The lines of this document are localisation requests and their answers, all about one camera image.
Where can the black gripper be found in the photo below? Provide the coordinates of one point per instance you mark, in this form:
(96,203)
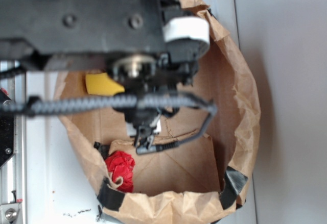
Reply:
(143,120)

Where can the yellow sponge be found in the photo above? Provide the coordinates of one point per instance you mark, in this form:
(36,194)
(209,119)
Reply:
(101,84)

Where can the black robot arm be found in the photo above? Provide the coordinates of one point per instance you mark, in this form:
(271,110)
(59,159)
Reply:
(147,46)

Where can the red crumpled plastic ball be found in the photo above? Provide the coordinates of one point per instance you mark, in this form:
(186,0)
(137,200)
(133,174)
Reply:
(120,167)

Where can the brown paper bag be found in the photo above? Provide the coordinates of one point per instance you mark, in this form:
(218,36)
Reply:
(201,181)

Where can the white plastic tray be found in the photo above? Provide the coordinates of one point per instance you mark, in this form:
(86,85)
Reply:
(57,189)

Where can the black metal bracket plate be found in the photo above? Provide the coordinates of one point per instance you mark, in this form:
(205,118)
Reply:
(7,137)

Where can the aluminium frame rail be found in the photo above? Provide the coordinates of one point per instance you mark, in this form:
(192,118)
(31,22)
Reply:
(13,173)

